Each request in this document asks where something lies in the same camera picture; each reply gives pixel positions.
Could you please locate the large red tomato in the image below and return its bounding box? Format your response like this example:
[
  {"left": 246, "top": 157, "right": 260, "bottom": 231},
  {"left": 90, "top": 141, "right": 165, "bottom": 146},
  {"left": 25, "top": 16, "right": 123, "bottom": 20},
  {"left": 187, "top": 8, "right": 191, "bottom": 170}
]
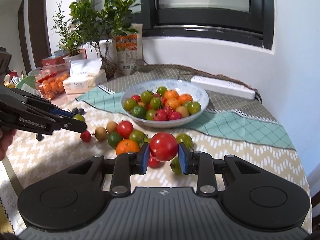
[{"left": 149, "top": 132, "right": 178, "bottom": 162}]

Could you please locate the orange mandarin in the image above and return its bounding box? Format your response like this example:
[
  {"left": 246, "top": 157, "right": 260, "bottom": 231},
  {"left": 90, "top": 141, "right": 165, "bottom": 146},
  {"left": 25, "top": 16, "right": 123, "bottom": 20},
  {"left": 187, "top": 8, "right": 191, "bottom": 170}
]
[{"left": 178, "top": 94, "right": 193, "bottom": 105}]

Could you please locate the person left hand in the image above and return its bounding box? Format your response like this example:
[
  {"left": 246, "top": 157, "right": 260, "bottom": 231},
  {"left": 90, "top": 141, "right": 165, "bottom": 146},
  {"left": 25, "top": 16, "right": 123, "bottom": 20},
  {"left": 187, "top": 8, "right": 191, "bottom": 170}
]
[{"left": 0, "top": 129, "right": 16, "bottom": 161}]

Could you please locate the green lime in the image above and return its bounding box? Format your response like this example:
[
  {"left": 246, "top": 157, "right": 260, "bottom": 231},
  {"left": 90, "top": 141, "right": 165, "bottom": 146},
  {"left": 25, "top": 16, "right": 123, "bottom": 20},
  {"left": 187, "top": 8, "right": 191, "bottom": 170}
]
[{"left": 107, "top": 132, "right": 123, "bottom": 149}]

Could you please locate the lone blueberry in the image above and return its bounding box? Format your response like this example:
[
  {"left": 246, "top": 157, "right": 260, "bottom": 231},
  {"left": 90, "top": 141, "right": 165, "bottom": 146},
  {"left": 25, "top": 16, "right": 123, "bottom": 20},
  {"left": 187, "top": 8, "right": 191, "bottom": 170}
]
[{"left": 36, "top": 133, "right": 44, "bottom": 141}]

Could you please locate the box of small oranges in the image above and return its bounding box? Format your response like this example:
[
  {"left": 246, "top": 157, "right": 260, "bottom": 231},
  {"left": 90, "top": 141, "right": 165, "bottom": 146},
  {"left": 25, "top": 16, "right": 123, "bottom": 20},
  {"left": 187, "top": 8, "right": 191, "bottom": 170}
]
[{"left": 28, "top": 63, "right": 69, "bottom": 100}]

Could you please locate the brown longan fruit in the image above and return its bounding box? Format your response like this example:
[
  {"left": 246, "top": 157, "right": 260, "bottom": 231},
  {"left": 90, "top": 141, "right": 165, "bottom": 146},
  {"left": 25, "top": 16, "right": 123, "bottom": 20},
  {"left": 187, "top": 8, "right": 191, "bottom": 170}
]
[{"left": 94, "top": 127, "right": 107, "bottom": 142}]

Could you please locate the beige chevron tablecloth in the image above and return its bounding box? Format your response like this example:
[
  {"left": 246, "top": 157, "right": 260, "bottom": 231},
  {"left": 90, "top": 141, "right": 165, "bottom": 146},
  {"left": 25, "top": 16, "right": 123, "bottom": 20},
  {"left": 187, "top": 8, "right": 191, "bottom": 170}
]
[{"left": 0, "top": 100, "right": 313, "bottom": 235}]

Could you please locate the green tomato front left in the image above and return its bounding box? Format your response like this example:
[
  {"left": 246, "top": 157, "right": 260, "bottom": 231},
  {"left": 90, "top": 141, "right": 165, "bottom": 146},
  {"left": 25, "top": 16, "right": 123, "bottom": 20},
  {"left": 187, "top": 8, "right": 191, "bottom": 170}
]
[{"left": 73, "top": 114, "right": 85, "bottom": 122}]

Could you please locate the teal checked cloth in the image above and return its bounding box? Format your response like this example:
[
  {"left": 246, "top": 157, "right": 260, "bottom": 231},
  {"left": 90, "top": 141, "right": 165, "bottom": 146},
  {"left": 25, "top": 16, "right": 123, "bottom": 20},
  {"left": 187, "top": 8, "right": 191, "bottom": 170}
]
[{"left": 76, "top": 87, "right": 295, "bottom": 149}]

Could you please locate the tissue pack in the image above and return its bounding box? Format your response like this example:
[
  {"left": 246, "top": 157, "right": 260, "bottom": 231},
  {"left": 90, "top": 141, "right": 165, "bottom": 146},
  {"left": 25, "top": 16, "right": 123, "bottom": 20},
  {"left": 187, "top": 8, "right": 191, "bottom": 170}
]
[{"left": 62, "top": 59, "right": 107, "bottom": 94}]

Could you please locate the white blue porcelain bowl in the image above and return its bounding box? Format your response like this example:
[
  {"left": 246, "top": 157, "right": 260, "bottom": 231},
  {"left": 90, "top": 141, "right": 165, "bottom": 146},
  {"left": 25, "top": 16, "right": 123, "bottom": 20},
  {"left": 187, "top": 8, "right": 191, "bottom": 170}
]
[{"left": 121, "top": 79, "right": 209, "bottom": 128}]

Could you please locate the potted green plant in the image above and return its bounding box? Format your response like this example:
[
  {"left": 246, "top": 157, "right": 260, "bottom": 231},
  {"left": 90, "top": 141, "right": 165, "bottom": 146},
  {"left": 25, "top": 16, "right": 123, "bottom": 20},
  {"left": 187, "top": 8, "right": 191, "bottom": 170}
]
[{"left": 52, "top": 0, "right": 139, "bottom": 79}]

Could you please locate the printed paper bag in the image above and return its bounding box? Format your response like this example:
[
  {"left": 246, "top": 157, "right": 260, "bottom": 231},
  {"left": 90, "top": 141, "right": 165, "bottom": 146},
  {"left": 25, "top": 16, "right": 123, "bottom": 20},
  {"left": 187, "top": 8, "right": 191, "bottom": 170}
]
[{"left": 112, "top": 23, "right": 143, "bottom": 75}]

